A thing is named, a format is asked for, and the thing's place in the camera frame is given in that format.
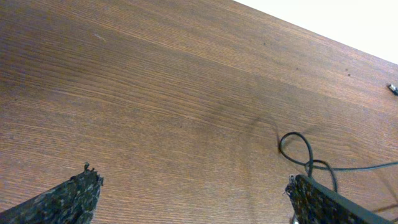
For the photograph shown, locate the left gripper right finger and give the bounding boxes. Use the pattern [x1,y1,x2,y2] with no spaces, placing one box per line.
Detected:
[285,175,392,224]

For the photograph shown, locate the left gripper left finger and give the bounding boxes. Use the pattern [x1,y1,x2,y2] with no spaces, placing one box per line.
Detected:
[1,163,104,224]

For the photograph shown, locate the black cable bundle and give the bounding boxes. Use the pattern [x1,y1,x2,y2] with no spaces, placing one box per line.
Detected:
[277,131,398,192]

